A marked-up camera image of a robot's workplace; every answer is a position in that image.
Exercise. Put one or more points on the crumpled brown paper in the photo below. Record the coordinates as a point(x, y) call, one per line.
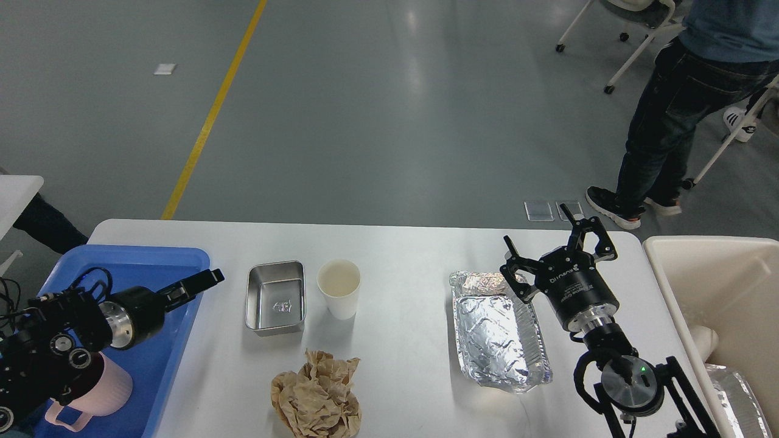
point(318, 400)

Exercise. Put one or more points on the foil tray in bin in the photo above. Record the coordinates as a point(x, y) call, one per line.
point(739, 412)

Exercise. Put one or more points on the beige plastic bin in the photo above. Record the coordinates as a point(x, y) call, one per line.
point(722, 296)

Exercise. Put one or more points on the white side table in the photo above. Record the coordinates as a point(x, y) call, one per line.
point(17, 191)

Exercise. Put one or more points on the pink mug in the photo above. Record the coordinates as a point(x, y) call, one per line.
point(101, 390)

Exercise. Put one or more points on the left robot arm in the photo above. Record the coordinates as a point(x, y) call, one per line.
point(57, 351)

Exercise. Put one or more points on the person in dark jeans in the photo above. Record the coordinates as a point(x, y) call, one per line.
point(48, 225)

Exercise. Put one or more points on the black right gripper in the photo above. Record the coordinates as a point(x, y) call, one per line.
point(575, 285)

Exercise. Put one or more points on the floor outlet plate left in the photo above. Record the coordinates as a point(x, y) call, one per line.
point(538, 211)

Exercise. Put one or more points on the blue plastic tray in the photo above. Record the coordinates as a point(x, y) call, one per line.
point(154, 363)

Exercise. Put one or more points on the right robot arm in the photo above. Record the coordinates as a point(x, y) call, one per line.
point(610, 377)

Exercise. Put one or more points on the white sneaker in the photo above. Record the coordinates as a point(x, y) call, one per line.
point(737, 121)

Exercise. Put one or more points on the standing person in jeans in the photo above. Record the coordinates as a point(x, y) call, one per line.
point(726, 52)

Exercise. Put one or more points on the white office chair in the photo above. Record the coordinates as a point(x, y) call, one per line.
point(655, 17)

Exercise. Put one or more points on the steel rectangular container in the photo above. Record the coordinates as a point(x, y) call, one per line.
point(276, 298)

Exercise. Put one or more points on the floor outlet plate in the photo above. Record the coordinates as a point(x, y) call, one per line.
point(538, 211)
point(573, 206)

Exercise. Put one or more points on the white paper cup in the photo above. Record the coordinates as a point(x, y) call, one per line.
point(340, 281)

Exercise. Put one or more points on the floor outlet plate right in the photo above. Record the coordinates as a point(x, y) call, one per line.
point(573, 206)

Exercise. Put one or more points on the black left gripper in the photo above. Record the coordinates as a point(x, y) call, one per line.
point(137, 313)

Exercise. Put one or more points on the aluminium foil tray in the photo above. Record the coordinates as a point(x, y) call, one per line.
point(498, 338)

